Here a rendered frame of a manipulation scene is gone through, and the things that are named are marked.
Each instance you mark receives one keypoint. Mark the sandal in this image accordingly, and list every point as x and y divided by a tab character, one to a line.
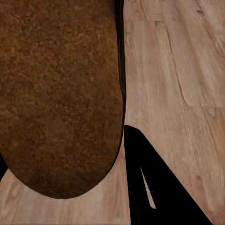
62	92

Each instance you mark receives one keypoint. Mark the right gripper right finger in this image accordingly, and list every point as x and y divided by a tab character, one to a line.
174	205

